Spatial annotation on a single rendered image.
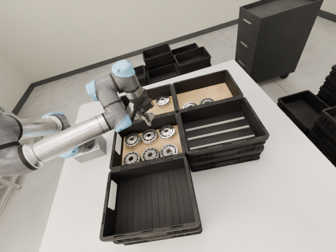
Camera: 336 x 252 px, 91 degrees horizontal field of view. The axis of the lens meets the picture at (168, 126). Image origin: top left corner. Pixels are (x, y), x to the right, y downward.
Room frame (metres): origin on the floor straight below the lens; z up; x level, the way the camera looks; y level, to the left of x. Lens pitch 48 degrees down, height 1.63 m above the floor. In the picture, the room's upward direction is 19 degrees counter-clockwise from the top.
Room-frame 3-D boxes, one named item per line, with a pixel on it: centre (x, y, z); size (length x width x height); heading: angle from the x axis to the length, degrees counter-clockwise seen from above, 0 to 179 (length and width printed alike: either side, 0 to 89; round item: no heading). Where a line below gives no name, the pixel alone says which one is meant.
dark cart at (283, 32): (1.75, -1.49, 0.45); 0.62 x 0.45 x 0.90; 85
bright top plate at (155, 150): (0.52, 0.15, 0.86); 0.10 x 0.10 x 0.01
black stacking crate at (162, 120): (0.59, 0.14, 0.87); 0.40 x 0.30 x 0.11; 81
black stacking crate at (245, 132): (0.53, -0.26, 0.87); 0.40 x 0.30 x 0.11; 81
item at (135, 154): (0.54, 0.26, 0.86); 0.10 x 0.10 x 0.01
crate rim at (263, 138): (0.53, -0.26, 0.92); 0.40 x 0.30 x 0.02; 81
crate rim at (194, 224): (0.29, 0.18, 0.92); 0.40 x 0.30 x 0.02; 81
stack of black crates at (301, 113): (0.77, -1.22, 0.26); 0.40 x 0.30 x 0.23; 175
